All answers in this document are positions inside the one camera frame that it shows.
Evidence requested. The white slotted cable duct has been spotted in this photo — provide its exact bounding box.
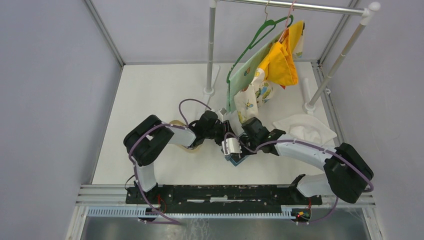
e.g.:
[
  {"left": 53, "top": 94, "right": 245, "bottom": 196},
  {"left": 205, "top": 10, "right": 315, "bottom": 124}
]
[{"left": 86, "top": 206, "right": 295, "bottom": 220}]

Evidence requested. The green clothes hanger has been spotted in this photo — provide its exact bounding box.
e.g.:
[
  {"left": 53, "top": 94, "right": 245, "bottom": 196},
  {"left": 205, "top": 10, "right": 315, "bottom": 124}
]
[{"left": 226, "top": 14, "right": 294, "bottom": 84}]

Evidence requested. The silver white clothes rack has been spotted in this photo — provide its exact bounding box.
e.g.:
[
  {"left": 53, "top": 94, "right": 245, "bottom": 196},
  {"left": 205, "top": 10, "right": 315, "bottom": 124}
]
[{"left": 203, "top": 0, "right": 381, "bottom": 112}]

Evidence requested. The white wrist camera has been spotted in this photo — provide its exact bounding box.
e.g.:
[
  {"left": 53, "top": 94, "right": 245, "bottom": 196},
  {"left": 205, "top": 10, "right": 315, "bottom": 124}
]
[
  {"left": 211, "top": 107, "right": 228, "bottom": 123},
  {"left": 221, "top": 137, "right": 242, "bottom": 156}
]

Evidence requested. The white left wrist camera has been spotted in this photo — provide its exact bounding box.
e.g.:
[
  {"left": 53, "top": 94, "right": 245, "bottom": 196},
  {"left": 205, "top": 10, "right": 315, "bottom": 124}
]
[{"left": 211, "top": 107, "right": 228, "bottom": 123}]

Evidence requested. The white cartoon print garment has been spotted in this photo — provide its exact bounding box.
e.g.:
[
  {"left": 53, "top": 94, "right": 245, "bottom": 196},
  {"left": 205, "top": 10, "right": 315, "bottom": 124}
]
[{"left": 233, "top": 21, "right": 306, "bottom": 125}]

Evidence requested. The yellow child shirt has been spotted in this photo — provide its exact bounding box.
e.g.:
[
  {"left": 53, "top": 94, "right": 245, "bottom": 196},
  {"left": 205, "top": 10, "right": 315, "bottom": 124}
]
[{"left": 257, "top": 20, "right": 305, "bottom": 88}]

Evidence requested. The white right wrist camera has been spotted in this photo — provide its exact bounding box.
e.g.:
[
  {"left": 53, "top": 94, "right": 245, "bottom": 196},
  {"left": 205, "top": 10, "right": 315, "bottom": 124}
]
[{"left": 221, "top": 137, "right": 242, "bottom": 156}]

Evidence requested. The mint cartoon print cloth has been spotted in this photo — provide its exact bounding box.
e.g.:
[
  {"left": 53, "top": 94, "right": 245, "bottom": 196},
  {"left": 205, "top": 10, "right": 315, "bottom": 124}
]
[{"left": 226, "top": 35, "right": 279, "bottom": 113}]

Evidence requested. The beige oval card tray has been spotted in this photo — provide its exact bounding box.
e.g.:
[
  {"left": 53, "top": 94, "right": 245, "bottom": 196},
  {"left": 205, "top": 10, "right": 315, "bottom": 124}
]
[{"left": 168, "top": 120, "right": 200, "bottom": 153}]

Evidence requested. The pink clothes hanger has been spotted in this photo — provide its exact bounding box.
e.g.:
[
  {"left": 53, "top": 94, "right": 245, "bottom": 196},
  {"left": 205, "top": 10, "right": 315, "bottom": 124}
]
[{"left": 263, "top": 0, "right": 298, "bottom": 44}]

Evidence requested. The white crumpled cloth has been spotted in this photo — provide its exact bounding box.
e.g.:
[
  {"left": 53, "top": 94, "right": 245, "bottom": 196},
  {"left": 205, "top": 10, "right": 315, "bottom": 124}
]
[{"left": 272, "top": 114, "right": 337, "bottom": 145}]

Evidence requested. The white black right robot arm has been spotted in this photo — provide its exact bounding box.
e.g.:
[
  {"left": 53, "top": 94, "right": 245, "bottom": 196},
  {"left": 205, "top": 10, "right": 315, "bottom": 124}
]
[{"left": 222, "top": 117, "right": 374, "bottom": 204}]

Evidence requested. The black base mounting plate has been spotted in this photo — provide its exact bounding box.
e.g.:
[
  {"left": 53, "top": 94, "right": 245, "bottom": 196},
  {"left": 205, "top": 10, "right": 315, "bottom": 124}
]
[{"left": 125, "top": 184, "right": 323, "bottom": 214}]

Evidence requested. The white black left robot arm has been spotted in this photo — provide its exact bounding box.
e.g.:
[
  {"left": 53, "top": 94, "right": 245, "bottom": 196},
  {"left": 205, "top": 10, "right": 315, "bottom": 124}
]
[{"left": 123, "top": 110, "right": 234, "bottom": 204}]

